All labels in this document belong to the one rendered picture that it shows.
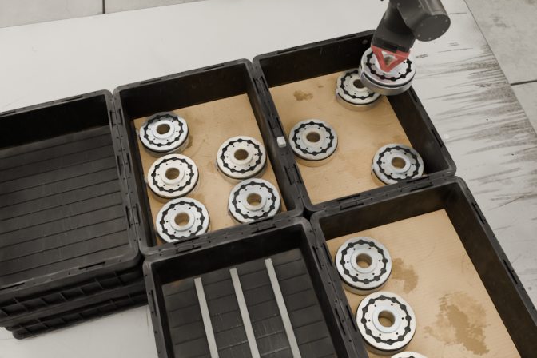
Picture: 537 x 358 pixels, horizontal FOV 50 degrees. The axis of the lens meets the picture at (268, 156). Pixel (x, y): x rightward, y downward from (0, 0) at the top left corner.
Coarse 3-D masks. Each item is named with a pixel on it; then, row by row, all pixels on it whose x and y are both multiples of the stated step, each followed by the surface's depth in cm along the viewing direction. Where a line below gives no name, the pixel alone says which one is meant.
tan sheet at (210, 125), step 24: (240, 96) 131; (144, 120) 128; (192, 120) 128; (216, 120) 128; (240, 120) 127; (192, 144) 124; (216, 144) 124; (264, 144) 124; (144, 168) 121; (216, 192) 117; (216, 216) 114
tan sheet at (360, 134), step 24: (288, 96) 131; (312, 96) 131; (384, 96) 130; (288, 120) 127; (336, 120) 127; (360, 120) 127; (384, 120) 127; (360, 144) 123; (384, 144) 123; (408, 144) 123; (312, 168) 120; (336, 168) 120; (360, 168) 120; (312, 192) 117; (336, 192) 117
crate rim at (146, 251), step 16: (224, 64) 123; (240, 64) 124; (144, 80) 121; (160, 80) 121; (256, 80) 121; (272, 128) 114; (128, 144) 112; (128, 160) 112; (128, 176) 108; (288, 176) 108; (240, 224) 102; (256, 224) 102; (144, 240) 101; (208, 240) 101; (144, 256) 100
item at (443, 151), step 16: (368, 32) 128; (288, 48) 126; (304, 48) 125; (256, 64) 123; (416, 96) 117; (272, 112) 116; (432, 128) 113; (288, 144) 111; (288, 160) 109; (448, 160) 109; (432, 176) 107; (448, 176) 107; (304, 192) 105; (368, 192) 105; (384, 192) 105; (304, 208) 104; (320, 208) 104
